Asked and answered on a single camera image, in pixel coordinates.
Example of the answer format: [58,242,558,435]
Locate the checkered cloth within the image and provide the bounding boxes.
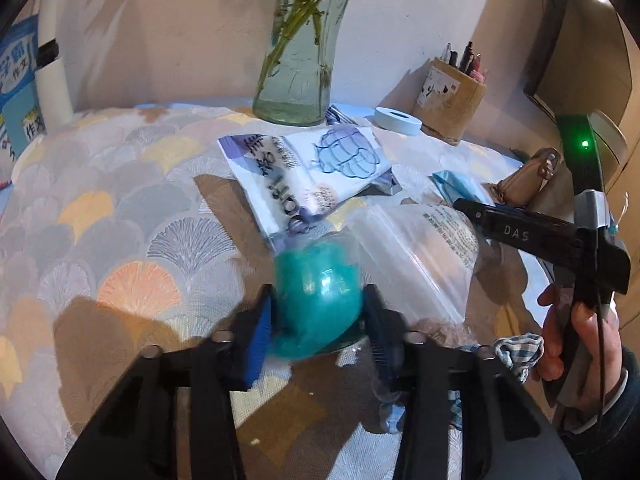
[448,333,544,431]

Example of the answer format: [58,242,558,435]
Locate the white desk lamp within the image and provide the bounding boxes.
[35,0,74,134]

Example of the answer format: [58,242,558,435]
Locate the wall mounted television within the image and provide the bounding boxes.
[524,0,639,127]

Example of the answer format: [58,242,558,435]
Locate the teal ball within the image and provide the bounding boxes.
[271,234,362,361]

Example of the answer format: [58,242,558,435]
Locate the white tape roll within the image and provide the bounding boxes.
[373,107,422,136]

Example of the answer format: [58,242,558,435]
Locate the green glass vase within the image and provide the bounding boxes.
[253,0,349,126]

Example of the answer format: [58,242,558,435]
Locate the round wooden pen holder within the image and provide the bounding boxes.
[412,58,487,145]

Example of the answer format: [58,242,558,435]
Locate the patterned tablecloth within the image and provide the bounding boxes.
[0,98,557,480]

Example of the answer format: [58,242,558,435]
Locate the blue face mask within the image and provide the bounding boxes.
[431,170,495,206]

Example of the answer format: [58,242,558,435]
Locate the blue white snack bag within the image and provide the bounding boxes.
[218,124,392,238]

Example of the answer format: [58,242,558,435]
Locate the brown leather pouch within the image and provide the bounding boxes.
[489,148,562,208]

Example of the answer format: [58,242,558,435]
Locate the pens in holder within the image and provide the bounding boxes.
[439,40,487,84]

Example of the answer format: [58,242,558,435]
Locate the person's right hand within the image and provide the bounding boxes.
[530,283,624,409]

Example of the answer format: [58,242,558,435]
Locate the clear zip bag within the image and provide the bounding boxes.
[342,204,478,324]

